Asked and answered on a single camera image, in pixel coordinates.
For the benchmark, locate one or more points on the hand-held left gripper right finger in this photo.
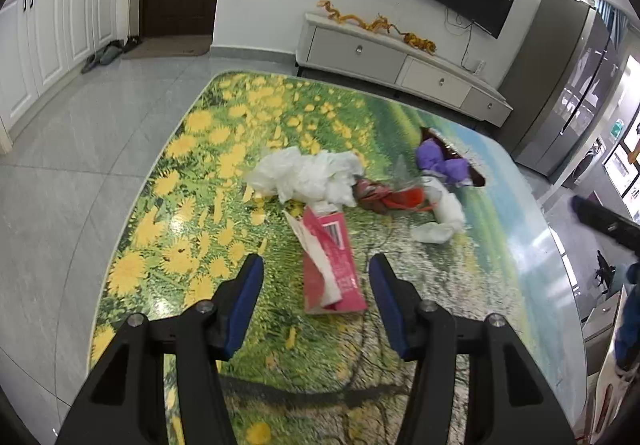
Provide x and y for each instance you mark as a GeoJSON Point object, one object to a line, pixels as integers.
{"type": "Point", "coordinates": [390, 305]}

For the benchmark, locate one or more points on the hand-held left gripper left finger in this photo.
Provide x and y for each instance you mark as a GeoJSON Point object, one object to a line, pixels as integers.
{"type": "Point", "coordinates": [245, 305]}

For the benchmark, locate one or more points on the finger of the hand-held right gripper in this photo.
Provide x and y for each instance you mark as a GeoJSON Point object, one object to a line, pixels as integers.
{"type": "Point", "coordinates": [607, 225]}

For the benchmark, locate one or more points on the pink paper box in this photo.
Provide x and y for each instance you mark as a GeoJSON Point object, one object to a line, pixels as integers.
{"type": "Point", "coordinates": [335, 265]}

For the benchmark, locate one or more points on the person's right forearm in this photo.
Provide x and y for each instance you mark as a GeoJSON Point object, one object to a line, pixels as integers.
{"type": "Point", "coordinates": [629, 340]}

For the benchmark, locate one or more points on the front-loading washing machine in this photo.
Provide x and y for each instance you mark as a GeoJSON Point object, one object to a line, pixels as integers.
{"type": "Point", "coordinates": [590, 162]}

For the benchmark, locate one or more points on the small white crumpled tissue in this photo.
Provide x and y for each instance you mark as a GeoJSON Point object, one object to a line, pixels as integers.
{"type": "Point", "coordinates": [430, 232]}

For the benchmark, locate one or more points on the small red wrapper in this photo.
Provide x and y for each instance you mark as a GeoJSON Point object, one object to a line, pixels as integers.
{"type": "Point", "coordinates": [400, 199]}

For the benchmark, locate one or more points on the elongated white crumpled tissue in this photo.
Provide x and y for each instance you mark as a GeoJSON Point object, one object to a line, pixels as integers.
{"type": "Point", "coordinates": [450, 207]}

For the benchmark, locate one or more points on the silver printed plastic wrapper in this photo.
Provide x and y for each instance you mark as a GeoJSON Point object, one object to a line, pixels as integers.
{"type": "Point", "coordinates": [409, 175]}

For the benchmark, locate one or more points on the white crumpled plastic bag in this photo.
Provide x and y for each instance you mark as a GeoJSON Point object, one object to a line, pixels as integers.
{"type": "Point", "coordinates": [305, 175]}

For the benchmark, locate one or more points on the dark brown foil wrapper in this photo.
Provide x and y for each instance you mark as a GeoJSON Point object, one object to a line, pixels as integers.
{"type": "Point", "coordinates": [472, 165]}

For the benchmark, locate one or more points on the grey double-door refrigerator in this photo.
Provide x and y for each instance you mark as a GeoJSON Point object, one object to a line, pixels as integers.
{"type": "Point", "coordinates": [555, 80]}

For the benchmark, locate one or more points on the white paper bag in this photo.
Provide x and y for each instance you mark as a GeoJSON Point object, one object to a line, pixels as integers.
{"type": "Point", "coordinates": [612, 400]}

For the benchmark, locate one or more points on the white power strip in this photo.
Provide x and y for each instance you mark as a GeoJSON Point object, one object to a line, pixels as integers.
{"type": "Point", "coordinates": [479, 66]}

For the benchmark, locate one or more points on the blue striped curtain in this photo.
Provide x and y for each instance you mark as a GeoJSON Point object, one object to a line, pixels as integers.
{"type": "Point", "coordinates": [611, 20]}

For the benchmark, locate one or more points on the white television stand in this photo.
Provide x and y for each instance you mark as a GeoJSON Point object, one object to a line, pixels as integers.
{"type": "Point", "coordinates": [360, 50]}

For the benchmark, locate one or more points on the golden tiger figurine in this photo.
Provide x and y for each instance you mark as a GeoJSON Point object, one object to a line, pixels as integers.
{"type": "Point", "coordinates": [420, 44]}

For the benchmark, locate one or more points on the brown doormat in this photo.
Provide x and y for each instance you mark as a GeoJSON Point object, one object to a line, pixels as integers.
{"type": "Point", "coordinates": [167, 47]}

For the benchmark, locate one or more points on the golden dragon figurine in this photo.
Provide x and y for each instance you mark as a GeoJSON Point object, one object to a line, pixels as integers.
{"type": "Point", "coordinates": [340, 15]}
{"type": "Point", "coordinates": [377, 25]}

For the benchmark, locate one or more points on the grey slipper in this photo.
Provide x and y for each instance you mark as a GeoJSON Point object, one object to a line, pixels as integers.
{"type": "Point", "coordinates": [90, 64]}
{"type": "Point", "coordinates": [110, 53]}

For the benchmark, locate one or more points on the pair of dark shoes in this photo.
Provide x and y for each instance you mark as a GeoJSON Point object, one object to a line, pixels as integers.
{"type": "Point", "coordinates": [132, 42]}

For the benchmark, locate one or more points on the white tall cabinet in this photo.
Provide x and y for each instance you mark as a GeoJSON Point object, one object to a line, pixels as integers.
{"type": "Point", "coordinates": [50, 30]}

